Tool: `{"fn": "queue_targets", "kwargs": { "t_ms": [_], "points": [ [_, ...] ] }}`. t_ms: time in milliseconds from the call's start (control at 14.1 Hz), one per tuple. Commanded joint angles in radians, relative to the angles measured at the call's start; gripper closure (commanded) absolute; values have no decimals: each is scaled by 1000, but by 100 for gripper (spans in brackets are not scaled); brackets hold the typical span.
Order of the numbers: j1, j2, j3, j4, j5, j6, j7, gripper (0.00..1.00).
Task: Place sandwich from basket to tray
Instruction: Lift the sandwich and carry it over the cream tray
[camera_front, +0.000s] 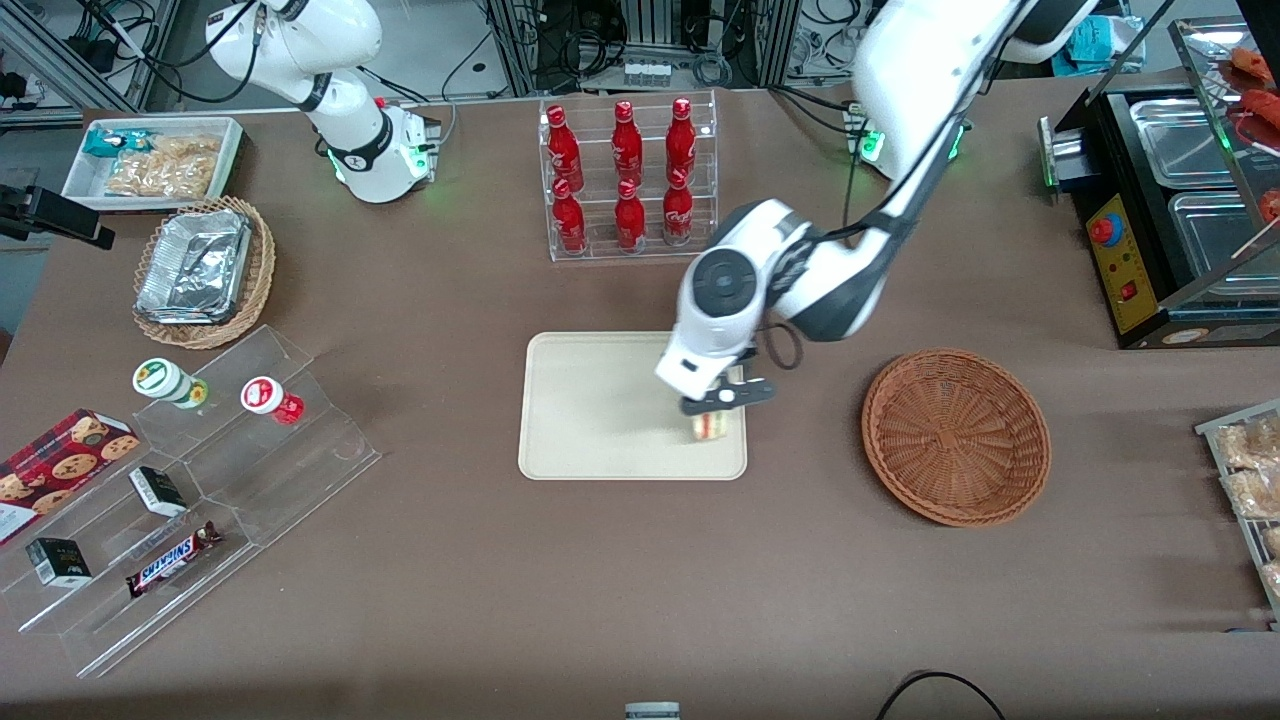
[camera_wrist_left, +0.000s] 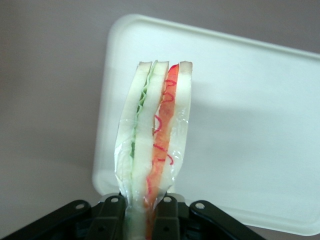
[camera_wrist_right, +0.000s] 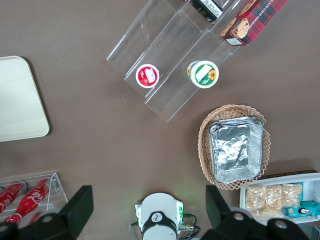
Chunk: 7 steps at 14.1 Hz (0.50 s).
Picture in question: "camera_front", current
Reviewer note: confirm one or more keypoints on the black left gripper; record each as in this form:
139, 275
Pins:
749, 353

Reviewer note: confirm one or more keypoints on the triangular sandwich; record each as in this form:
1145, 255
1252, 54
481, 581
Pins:
716, 426

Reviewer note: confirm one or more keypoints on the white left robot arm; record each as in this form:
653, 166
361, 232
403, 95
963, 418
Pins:
900, 80

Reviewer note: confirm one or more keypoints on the beige plastic tray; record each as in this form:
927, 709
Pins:
600, 420

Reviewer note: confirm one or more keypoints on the brown wicker basket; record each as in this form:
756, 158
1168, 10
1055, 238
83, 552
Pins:
955, 435

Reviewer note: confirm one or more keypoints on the light wicker basket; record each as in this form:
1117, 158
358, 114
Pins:
262, 270

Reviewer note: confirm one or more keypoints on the clear acrylic bottle rack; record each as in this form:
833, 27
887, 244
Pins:
600, 250

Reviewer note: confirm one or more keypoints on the red cola bottle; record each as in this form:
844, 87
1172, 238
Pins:
569, 222
627, 148
563, 150
630, 220
678, 215
681, 145

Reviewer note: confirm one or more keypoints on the grey device edge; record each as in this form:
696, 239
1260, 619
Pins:
652, 711

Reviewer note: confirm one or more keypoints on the aluminium equipment rack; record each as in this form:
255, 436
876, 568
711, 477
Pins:
650, 35

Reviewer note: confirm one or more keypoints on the red lidded yogurt cup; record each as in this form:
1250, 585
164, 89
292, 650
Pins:
265, 396

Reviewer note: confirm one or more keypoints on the clear acrylic stepped stand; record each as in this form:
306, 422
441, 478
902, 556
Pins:
270, 480

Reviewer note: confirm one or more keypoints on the black food warmer appliance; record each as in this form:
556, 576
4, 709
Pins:
1125, 270

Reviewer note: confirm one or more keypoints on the stack of foil containers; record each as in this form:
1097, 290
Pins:
195, 265

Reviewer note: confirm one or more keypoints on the green lidded yogurt cup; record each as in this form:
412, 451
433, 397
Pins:
162, 380

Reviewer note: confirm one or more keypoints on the steel warmer pan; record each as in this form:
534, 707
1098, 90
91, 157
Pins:
1215, 240
1185, 140

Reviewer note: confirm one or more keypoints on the teal plastic bag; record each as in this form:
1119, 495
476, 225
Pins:
1105, 45

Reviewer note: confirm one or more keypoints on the small black box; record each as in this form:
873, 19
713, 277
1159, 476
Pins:
158, 491
58, 562

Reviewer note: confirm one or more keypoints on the Snickers chocolate bar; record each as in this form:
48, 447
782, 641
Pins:
170, 560

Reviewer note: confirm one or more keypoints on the wrapped bread bun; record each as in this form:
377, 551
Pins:
1273, 577
1255, 493
1273, 541
1252, 443

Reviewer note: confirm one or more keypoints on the bag of rice crackers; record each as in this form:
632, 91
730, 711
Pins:
165, 170

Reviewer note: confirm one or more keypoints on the red cookie box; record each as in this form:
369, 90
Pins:
60, 465

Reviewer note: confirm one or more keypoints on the teal snack packet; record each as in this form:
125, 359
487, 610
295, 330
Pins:
105, 142

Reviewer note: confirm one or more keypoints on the white rectangular bin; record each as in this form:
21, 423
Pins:
82, 185

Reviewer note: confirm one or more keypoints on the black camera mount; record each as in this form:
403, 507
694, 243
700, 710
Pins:
50, 212

